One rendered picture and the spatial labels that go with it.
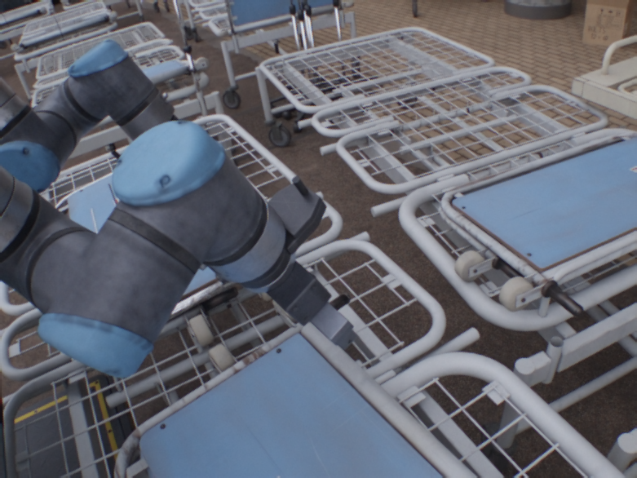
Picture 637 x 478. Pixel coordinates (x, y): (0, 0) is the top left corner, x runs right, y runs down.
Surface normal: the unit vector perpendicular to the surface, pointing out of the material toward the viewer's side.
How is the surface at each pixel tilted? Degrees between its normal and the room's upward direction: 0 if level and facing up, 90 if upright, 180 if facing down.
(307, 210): 24
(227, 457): 3
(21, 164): 95
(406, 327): 0
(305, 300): 96
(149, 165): 19
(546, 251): 7
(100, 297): 39
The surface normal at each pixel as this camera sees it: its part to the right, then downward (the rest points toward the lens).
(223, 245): 0.36, 0.73
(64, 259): -0.27, -0.61
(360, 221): -0.13, -0.78
